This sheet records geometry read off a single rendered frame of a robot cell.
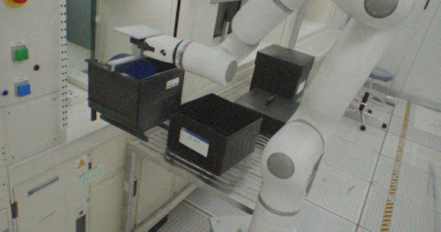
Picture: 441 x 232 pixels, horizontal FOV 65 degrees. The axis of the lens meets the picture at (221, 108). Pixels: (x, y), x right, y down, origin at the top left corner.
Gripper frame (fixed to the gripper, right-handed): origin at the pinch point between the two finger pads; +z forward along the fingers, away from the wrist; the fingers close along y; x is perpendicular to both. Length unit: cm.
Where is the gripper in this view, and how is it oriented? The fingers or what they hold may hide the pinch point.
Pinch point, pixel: (140, 38)
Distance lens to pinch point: 108.6
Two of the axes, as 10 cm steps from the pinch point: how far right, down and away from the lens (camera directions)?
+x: 1.8, -8.9, -4.3
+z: -8.5, -3.6, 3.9
